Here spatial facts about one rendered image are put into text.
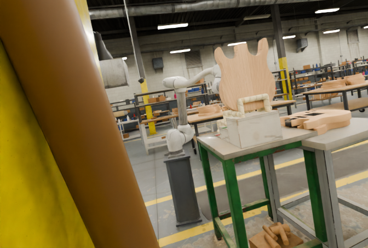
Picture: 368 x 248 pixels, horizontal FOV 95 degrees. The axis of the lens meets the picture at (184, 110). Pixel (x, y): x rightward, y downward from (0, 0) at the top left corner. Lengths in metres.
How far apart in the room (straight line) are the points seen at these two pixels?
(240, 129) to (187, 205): 1.21
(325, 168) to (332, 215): 0.28
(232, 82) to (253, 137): 0.34
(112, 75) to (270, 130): 0.92
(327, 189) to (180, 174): 1.16
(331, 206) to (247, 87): 0.82
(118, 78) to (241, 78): 0.68
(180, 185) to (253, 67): 1.34
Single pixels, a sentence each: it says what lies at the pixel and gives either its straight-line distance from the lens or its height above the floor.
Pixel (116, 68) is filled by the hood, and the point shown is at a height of 1.48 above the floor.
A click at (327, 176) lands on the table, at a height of 0.69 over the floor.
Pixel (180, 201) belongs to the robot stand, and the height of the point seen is 0.25.
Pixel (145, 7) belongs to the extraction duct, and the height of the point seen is 4.26.
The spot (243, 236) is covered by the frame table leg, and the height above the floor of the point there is 0.44.
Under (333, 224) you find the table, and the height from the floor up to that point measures 0.41.
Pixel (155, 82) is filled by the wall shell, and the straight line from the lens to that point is 12.19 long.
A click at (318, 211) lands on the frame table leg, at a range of 1.48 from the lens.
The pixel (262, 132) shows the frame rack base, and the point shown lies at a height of 1.00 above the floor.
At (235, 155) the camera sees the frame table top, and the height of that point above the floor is 0.91.
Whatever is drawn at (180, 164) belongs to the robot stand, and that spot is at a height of 0.63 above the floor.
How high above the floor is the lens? 1.26
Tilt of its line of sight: 3 degrees down
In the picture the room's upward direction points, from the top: 10 degrees counter-clockwise
